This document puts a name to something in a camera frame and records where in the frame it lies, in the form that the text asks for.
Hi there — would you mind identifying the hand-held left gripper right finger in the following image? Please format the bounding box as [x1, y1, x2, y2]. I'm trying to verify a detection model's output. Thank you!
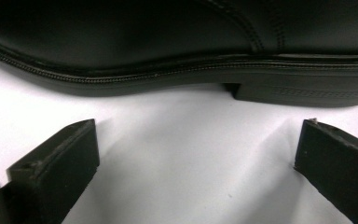
[294, 118, 358, 224]

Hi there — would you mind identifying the black leather shoe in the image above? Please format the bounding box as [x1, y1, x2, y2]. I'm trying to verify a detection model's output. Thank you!
[0, 0, 358, 108]

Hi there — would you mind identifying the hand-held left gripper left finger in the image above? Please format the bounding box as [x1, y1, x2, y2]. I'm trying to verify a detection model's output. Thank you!
[0, 119, 101, 224]

